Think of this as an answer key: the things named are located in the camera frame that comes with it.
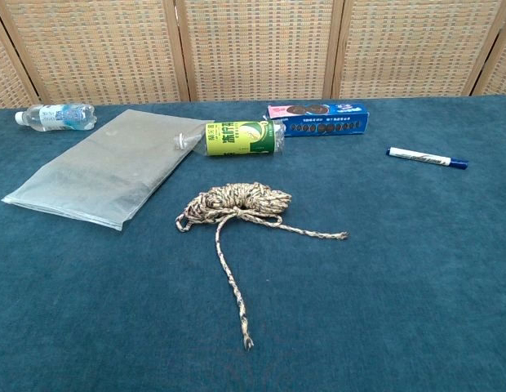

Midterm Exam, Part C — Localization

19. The clear plastic zip bag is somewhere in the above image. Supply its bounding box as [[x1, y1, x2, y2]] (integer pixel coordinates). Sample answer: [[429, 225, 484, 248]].
[[0, 109, 216, 232]]

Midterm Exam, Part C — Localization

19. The beige braided rope bundle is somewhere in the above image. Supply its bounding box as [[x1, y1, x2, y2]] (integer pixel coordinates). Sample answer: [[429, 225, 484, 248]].
[[174, 181, 350, 351]]

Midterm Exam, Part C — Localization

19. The woven folding screen panel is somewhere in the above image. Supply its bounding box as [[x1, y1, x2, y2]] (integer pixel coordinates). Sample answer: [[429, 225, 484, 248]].
[[332, 0, 506, 99], [0, 7, 42, 111], [162, 0, 344, 103], [0, 0, 192, 106], [473, 11, 506, 97]]

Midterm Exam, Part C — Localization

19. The clear water bottle blue label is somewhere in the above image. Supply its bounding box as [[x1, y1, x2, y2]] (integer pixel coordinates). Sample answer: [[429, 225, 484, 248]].
[[14, 103, 98, 133]]

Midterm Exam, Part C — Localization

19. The blue table cloth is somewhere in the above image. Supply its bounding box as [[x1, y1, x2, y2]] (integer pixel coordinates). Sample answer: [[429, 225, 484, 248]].
[[0, 94, 506, 392]]

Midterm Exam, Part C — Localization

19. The clear bottle green label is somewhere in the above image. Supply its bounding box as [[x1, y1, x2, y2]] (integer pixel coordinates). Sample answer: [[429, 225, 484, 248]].
[[173, 118, 286, 158]]

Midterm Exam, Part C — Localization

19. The white marker blue cap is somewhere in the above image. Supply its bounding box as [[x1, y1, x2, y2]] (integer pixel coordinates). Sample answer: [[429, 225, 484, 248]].
[[385, 146, 469, 170]]

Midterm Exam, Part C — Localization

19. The blue cookie box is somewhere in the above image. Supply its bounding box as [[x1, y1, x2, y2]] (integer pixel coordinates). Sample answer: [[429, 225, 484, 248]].
[[267, 103, 371, 138]]

